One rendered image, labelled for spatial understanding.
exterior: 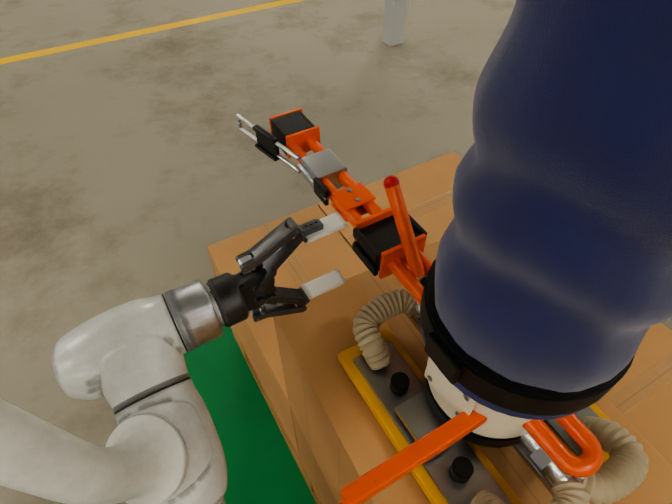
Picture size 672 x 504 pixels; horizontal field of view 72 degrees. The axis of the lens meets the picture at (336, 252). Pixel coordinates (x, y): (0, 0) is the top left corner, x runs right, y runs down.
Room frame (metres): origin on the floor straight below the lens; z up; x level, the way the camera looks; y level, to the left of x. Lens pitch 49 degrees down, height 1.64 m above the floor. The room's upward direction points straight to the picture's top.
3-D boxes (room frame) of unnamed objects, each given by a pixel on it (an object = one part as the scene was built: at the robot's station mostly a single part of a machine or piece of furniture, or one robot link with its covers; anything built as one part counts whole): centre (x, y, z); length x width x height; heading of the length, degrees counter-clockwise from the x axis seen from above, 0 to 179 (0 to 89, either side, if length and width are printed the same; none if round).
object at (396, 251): (0.51, -0.09, 1.08); 0.10 x 0.08 x 0.06; 120
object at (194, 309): (0.37, 0.20, 1.08); 0.09 x 0.06 x 0.09; 30
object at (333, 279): (0.48, 0.02, 1.02); 0.07 x 0.03 x 0.01; 120
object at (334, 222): (0.48, 0.02, 1.15); 0.07 x 0.03 x 0.01; 120
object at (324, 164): (0.70, 0.02, 1.08); 0.07 x 0.07 x 0.04; 30
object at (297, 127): (0.82, 0.08, 1.08); 0.08 x 0.07 x 0.05; 30
